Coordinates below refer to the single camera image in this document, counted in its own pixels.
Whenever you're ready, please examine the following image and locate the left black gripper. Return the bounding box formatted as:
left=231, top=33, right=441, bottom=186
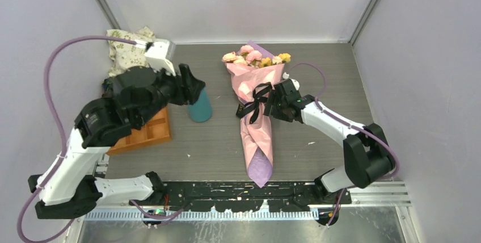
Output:
left=142, top=62, right=209, bottom=125

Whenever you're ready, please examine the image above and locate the teal cylindrical vase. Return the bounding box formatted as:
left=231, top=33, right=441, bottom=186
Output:
left=188, top=88, right=213, bottom=123

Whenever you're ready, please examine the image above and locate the black ribbon gold lettering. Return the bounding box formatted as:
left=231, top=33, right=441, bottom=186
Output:
left=235, top=82, right=273, bottom=124

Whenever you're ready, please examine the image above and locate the pink paper flower bouquet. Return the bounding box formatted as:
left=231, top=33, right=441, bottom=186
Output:
left=222, top=41, right=290, bottom=188

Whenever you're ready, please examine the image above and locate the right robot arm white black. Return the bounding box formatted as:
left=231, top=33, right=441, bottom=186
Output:
left=264, top=78, right=399, bottom=204

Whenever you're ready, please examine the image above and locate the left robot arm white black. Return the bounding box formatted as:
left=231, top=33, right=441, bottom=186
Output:
left=28, top=64, right=205, bottom=220

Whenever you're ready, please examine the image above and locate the orange compartment tray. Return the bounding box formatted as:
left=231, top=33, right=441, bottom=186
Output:
left=107, top=108, right=171, bottom=156

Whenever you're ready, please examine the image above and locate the cream printed cloth bag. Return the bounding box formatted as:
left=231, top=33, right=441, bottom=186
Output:
left=106, top=26, right=156, bottom=77

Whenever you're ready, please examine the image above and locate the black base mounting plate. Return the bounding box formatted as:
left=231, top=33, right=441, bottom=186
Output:
left=129, top=181, right=352, bottom=212

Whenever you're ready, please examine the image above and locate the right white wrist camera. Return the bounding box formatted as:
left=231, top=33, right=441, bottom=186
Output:
left=282, top=72, right=300, bottom=91

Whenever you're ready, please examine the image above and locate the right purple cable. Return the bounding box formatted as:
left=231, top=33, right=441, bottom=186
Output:
left=287, top=62, right=400, bottom=182

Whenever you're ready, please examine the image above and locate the purple cable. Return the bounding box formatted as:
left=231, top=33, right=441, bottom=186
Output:
left=287, top=62, right=400, bottom=182
left=16, top=35, right=138, bottom=243

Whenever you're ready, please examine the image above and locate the aluminium rail frame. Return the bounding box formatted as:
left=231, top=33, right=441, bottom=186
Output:
left=81, top=181, right=411, bottom=225

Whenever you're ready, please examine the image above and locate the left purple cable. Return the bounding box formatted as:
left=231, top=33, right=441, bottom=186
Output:
left=16, top=35, right=138, bottom=243

